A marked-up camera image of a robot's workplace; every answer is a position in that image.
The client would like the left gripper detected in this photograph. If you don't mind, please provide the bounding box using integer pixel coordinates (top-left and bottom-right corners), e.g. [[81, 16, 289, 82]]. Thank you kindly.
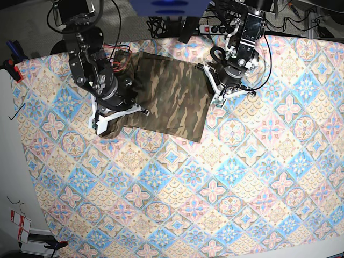
[[209, 58, 260, 89]]

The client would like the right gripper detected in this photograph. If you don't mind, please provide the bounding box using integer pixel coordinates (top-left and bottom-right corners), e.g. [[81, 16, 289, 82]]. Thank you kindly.
[[91, 67, 137, 112]]

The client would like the camouflage T-shirt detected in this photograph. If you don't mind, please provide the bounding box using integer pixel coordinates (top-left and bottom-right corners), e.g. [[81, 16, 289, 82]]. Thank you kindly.
[[101, 52, 213, 142]]

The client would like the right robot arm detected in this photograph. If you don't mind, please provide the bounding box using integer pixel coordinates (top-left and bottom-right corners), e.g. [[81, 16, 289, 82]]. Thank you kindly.
[[48, 1, 136, 112]]

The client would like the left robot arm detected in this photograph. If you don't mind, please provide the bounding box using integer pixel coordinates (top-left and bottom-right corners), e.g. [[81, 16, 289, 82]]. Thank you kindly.
[[210, 1, 276, 91]]

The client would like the white power strip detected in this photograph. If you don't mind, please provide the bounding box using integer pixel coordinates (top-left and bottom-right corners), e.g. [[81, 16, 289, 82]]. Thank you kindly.
[[199, 25, 230, 35]]

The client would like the black allen key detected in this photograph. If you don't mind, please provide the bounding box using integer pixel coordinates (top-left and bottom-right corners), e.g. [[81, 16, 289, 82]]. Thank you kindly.
[[8, 103, 26, 120]]

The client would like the red black clamp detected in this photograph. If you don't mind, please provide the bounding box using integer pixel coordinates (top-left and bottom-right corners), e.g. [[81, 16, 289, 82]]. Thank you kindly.
[[2, 59, 23, 83]]

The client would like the patterned tile tablecloth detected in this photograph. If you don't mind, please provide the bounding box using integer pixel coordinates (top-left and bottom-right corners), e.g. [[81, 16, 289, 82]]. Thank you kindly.
[[11, 37, 343, 257]]

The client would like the red white label card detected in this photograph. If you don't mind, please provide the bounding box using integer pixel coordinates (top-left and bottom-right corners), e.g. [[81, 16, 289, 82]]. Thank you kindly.
[[10, 210, 31, 243]]

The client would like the blue orange bottom clamp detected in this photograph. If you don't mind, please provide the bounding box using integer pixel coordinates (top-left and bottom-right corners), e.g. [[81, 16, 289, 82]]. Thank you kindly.
[[44, 240, 68, 257]]

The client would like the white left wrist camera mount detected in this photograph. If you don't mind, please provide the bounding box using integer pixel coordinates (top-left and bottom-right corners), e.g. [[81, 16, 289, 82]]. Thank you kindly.
[[196, 63, 256, 109]]

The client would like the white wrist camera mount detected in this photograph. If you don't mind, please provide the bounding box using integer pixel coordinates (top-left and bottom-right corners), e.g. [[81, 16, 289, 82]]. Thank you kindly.
[[196, 63, 256, 109], [88, 95, 150, 135]]

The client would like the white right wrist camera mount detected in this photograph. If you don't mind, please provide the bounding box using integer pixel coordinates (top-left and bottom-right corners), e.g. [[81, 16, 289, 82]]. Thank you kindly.
[[88, 95, 150, 135]]

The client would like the black wire basket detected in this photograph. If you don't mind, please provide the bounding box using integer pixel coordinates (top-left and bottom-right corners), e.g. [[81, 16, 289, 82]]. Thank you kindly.
[[146, 16, 168, 39]]

